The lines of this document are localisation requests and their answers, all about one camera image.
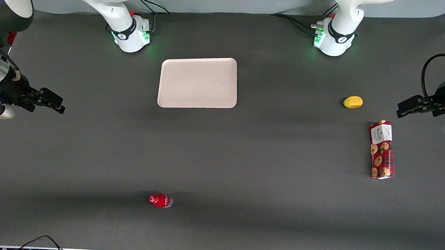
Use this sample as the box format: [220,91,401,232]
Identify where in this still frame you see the black base cables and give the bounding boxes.
[130,0,171,35]
[269,0,338,37]

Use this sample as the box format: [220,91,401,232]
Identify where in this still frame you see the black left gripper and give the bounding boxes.
[396,72,445,120]

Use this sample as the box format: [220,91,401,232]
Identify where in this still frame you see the black right base cables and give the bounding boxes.
[130,0,171,35]

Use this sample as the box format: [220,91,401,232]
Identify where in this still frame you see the black thin table edge cable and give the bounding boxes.
[14,233,65,250]

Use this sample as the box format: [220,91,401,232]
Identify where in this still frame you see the red coke bottle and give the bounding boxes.
[148,192,174,209]

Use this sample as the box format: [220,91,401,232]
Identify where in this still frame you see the black left base cables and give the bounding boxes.
[269,0,338,37]

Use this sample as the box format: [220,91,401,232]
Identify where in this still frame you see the yellow lemon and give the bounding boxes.
[343,95,364,110]

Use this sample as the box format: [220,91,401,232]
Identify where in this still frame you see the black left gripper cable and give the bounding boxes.
[420,53,445,106]

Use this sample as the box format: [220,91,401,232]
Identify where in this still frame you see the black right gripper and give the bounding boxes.
[0,74,67,114]

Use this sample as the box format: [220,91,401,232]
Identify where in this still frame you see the beige plastic tray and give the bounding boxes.
[157,55,239,111]

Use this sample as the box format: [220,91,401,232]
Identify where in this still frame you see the red cookie box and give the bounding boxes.
[367,119,398,180]

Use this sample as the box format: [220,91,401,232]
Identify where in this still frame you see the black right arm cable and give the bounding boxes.
[0,35,23,82]

